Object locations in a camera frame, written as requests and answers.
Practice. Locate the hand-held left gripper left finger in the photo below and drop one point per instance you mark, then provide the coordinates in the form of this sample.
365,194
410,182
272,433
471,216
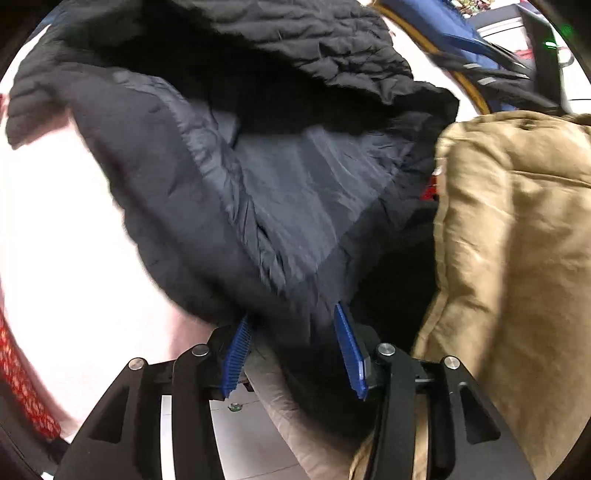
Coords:
236,357

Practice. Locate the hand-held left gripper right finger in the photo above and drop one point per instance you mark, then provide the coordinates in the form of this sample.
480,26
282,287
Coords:
351,355

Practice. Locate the black puffer jacket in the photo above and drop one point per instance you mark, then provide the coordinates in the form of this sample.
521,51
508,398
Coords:
184,207

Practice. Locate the beige grey cloth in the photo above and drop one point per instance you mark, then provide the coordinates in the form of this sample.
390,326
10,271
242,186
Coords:
295,429

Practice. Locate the tan padded jacket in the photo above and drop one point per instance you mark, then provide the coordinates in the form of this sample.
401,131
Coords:
508,254

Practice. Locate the red patterned cloth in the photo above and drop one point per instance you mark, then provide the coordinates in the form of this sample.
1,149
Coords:
23,383

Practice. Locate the navy blue cloth yellow trim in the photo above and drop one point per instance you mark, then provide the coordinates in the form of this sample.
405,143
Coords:
438,23

